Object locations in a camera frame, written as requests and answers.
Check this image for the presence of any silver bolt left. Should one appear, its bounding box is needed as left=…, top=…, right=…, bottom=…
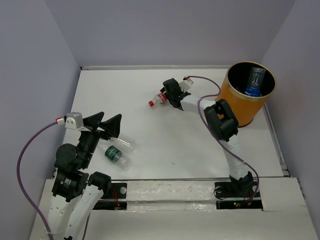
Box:
left=120, top=187, right=127, bottom=195

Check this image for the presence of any clear plastic bottle no label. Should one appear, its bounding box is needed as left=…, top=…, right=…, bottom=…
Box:
left=110, top=135, right=136, bottom=153

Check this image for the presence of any green label plastic bottle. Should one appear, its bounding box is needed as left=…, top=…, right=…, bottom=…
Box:
left=98, top=141, right=132, bottom=171

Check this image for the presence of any red cap small bottle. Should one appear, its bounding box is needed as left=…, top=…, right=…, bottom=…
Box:
left=148, top=92, right=168, bottom=108

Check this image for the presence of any silver bolt right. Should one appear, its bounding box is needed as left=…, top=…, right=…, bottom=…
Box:
left=215, top=186, right=223, bottom=194

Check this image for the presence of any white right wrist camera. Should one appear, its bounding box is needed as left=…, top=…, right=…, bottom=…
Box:
left=179, top=76, right=194, bottom=92

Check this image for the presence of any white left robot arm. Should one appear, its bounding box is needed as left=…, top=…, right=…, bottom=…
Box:
left=47, top=111, right=122, bottom=240

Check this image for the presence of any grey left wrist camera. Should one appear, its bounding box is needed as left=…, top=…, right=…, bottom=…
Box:
left=55, top=112, right=84, bottom=131

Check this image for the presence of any silver bolt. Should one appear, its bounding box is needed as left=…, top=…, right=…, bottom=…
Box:
left=215, top=186, right=223, bottom=194
left=120, top=187, right=127, bottom=195

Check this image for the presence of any blue label bottle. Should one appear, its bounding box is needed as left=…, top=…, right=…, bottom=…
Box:
left=244, top=67, right=266, bottom=97

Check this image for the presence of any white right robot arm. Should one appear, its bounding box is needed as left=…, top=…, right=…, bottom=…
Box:
left=159, top=76, right=259, bottom=201

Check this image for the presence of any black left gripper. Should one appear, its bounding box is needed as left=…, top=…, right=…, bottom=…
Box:
left=78, top=110, right=123, bottom=167

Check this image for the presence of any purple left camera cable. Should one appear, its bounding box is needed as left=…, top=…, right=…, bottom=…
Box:
left=16, top=121, right=61, bottom=238

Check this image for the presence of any orange cylindrical bin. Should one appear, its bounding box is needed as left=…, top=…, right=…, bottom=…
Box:
left=216, top=61, right=277, bottom=127

